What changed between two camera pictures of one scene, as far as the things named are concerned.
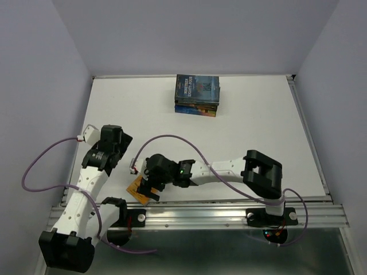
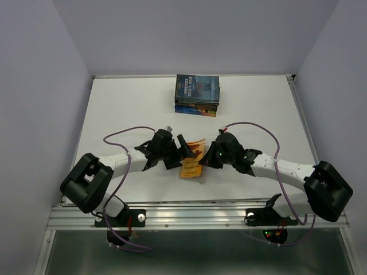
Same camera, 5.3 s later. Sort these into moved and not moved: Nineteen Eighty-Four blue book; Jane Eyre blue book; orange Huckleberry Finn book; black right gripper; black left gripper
Moved: orange Huckleberry Finn book; black left gripper; black right gripper
Not moved: Nineteen Eighty-Four blue book; Jane Eyre blue book
